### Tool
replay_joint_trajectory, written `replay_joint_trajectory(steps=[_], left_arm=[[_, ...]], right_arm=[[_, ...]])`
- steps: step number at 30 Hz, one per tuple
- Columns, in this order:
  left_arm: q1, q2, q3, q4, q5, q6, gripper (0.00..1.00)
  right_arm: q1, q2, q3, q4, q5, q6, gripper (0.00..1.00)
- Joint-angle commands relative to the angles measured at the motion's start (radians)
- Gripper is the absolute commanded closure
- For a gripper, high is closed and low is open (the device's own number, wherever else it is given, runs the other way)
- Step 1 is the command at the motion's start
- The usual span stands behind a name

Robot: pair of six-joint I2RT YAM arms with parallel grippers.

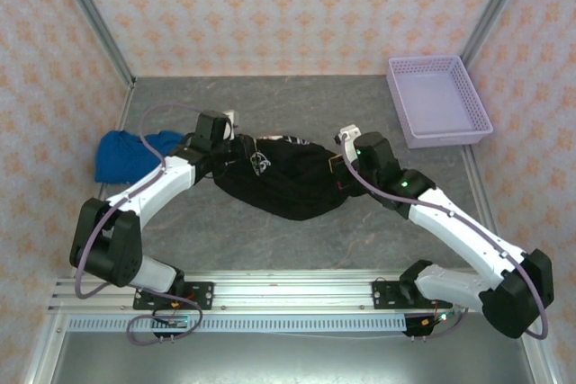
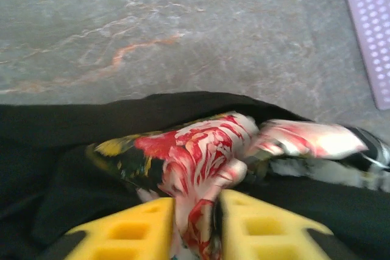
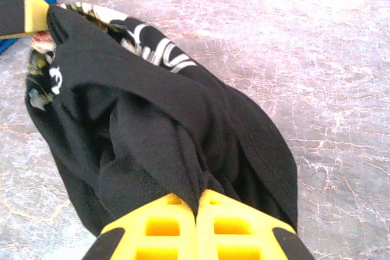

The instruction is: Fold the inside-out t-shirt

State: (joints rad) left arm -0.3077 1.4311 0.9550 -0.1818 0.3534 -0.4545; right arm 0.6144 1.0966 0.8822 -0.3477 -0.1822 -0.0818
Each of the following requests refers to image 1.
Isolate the right aluminium frame post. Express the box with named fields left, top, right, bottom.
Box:
left=461, top=0, right=535, bottom=70

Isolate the left aluminium table edge rail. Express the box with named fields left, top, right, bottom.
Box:
left=71, top=80, right=136, bottom=277

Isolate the small electronics board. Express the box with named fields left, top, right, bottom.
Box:
left=152, top=314, right=189, bottom=329
left=418, top=311, right=454, bottom=326

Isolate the aluminium mounting rail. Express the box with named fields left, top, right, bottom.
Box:
left=48, top=269, right=485, bottom=313

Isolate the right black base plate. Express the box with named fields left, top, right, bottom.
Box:
left=372, top=279, right=418, bottom=311

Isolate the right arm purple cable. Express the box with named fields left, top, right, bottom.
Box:
left=341, top=138, right=551, bottom=343

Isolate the blue folded t-shirt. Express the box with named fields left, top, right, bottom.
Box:
left=94, top=129, right=185, bottom=185

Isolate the black t-shirt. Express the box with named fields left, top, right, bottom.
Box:
left=211, top=132, right=361, bottom=222

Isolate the lavender plastic basket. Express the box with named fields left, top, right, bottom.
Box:
left=386, top=54, right=495, bottom=150

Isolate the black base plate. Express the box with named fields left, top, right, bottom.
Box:
left=372, top=279, right=418, bottom=311
left=133, top=281, right=215, bottom=312

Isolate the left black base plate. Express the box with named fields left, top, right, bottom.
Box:
left=133, top=281, right=215, bottom=312

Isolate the aluminium table edge rail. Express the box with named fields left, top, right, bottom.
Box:
left=71, top=80, right=136, bottom=277
left=463, top=145, right=500, bottom=246

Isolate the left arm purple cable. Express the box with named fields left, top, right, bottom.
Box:
left=74, top=103, right=204, bottom=345

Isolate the right small electronics board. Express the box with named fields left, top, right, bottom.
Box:
left=418, top=311, right=454, bottom=326

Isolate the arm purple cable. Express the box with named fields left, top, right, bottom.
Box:
left=74, top=103, right=204, bottom=345
left=341, top=138, right=551, bottom=343

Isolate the left small electronics board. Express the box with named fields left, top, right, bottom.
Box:
left=152, top=314, right=189, bottom=329

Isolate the grey slotted cable duct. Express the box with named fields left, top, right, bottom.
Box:
left=67, top=315, right=409, bottom=334

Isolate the right aluminium table edge rail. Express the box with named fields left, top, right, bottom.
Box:
left=463, top=145, right=500, bottom=246

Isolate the steel sheet panel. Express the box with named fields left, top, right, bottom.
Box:
left=49, top=332, right=541, bottom=384

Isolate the aluminium frame post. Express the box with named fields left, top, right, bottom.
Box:
left=461, top=0, right=535, bottom=70
left=47, top=0, right=136, bottom=88

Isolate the left aluminium frame post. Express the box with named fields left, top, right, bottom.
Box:
left=47, top=0, right=136, bottom=88

